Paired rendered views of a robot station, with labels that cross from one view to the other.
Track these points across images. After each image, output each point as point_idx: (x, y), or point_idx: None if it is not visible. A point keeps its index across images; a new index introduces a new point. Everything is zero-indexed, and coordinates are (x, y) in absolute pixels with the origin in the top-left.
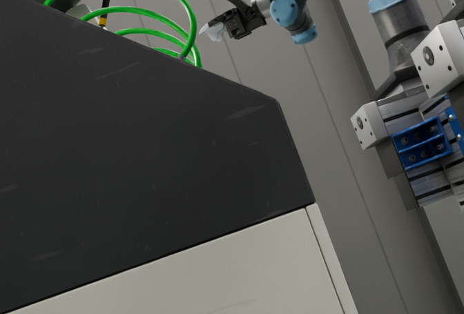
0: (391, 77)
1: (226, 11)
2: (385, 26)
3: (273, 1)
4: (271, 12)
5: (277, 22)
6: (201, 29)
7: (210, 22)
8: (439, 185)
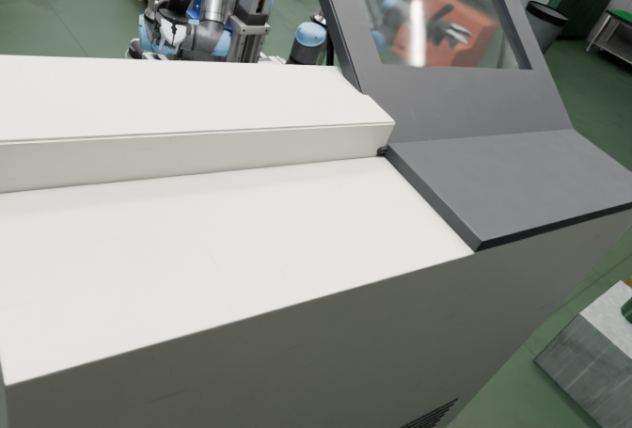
0: None
1: (188, 21)
2: (213, 59)
3: (229, 37)
4: (229, 48)
5: (222, 55)
6: (181, 39)
7: (188, 34)
8: None
